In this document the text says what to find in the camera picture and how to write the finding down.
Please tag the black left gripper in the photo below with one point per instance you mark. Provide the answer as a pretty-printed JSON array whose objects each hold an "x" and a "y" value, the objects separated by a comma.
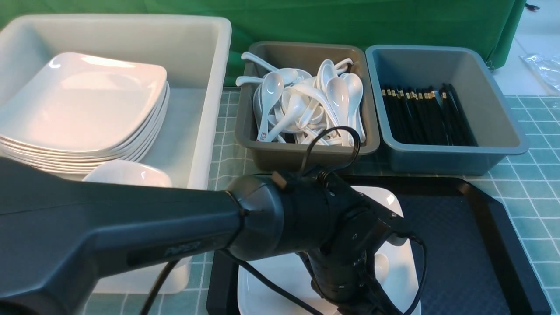
[{"x": 344, "y": 267}]

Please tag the large white square plate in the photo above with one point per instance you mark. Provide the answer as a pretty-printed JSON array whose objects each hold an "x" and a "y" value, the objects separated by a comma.
[{"x": 289, "y": 273}]

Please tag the white ceramic soup spoon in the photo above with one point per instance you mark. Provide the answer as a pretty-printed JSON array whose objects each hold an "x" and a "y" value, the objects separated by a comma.
[{"x": 381, "y": 267}]

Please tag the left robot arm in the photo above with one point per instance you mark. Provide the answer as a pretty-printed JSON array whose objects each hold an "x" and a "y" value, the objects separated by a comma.
[{"x": 59, "y": 237}]

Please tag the black plastic serving tray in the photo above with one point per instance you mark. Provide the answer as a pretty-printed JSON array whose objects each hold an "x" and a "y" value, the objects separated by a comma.
[{"x": 476, "y": 264}]

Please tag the pile of white soup spoons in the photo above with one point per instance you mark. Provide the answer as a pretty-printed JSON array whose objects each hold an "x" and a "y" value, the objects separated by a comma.
[{"x": 292, "y": 101}]

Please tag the bundle of black chopsticks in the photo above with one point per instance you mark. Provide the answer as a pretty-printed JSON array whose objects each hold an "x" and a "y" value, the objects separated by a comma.
[{"x": 427, "y": 116}]

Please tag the green checkered tablecloth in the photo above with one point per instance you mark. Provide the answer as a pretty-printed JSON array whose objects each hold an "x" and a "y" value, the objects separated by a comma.
[{"x": 527, "y": 185}]

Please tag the grey-blue plastic chopstick bin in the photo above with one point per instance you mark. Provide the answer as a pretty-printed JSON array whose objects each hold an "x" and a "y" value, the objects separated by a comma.
[{"x": 497, "y": 133}]

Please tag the stack of small white bowls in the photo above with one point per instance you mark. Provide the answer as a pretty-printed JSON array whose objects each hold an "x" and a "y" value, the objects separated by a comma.
[{"x": 129, "y": 172}]

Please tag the large white plastic tub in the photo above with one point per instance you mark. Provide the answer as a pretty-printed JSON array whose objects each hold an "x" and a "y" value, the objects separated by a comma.
[{"x": 193, "y": 49}]

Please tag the green backdrop cloth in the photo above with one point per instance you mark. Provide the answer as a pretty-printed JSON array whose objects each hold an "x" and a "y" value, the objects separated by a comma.
[{"x": 485, "y": 26}]

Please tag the clear plastic bag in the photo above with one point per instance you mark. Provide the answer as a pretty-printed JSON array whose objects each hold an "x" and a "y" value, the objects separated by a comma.
[{"x": 546, "y": 68}]

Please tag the stack of white square plates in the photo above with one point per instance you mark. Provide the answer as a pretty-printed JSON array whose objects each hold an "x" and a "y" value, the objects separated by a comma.
[{"x": 80, "y": 111}]

